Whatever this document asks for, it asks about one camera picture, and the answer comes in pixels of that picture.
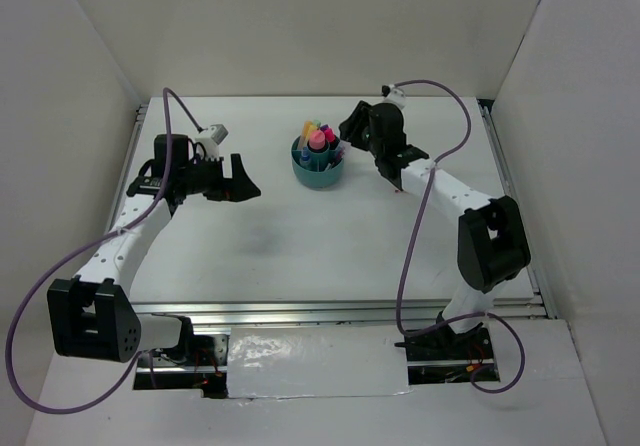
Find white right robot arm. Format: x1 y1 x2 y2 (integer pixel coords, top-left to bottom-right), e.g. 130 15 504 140
339 101 531 358

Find black pink highlighter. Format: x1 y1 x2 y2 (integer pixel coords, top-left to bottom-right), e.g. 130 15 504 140
325 128 336 143

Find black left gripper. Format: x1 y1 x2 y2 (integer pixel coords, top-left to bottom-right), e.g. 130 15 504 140
179 153 261 202

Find yellow highlighter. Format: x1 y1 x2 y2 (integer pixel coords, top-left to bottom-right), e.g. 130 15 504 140
299 121 313 150

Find blue cap spray bottle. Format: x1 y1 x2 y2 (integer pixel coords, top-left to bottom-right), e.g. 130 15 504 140
299 146 311 170

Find pink bottle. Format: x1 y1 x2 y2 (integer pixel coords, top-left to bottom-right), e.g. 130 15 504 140
307 130 326 152

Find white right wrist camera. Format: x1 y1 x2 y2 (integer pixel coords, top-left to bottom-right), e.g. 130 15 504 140
381 84 406 110

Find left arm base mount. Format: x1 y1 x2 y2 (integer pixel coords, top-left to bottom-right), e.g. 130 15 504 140
133 332 230 399

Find teal round organizer container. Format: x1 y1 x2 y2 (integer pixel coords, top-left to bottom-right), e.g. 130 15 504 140
291 137 345 189

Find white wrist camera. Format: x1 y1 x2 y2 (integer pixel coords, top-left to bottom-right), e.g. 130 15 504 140
195 124 228 160
381 84 406 110

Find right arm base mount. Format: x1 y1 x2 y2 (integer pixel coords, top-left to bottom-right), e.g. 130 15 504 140
394 324 499 385

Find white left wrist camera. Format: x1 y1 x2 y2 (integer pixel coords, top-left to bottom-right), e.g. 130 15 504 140
195 124 228 160

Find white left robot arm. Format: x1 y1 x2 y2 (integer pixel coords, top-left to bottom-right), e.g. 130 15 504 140
47 124 261 365

